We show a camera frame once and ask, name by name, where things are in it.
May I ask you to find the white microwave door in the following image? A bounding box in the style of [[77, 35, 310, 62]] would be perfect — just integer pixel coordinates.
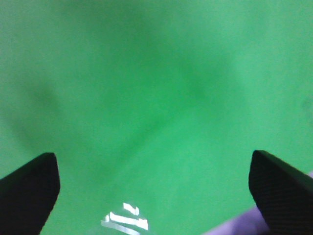
[[207, 173, 313, 235]]

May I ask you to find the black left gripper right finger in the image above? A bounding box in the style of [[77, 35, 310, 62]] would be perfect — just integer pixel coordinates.
[[248, 150, 313, 235]]

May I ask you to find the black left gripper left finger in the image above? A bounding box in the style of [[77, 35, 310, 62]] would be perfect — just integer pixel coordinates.
[[0, 153, 60, 235]]

